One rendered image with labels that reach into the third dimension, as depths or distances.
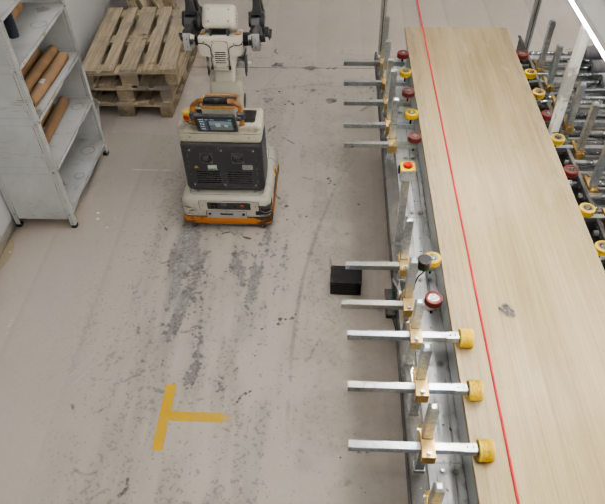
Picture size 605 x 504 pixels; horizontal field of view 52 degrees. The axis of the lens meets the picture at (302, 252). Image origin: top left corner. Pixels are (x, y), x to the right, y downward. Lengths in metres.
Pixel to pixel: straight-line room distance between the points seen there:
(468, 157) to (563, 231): 0.71
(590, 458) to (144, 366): 2.41
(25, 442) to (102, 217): 1.78
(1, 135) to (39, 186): 0.43
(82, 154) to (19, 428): 2.29
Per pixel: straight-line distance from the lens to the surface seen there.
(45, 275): 4.51
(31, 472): 3.67
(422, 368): 2.46
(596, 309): 3.05
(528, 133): 3.98
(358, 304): 2.86
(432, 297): 2.87
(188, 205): 4.39
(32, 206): 4.76
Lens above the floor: 3.06
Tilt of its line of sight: 46 degrees down
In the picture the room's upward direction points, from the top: 1 degrees counter-clockwise
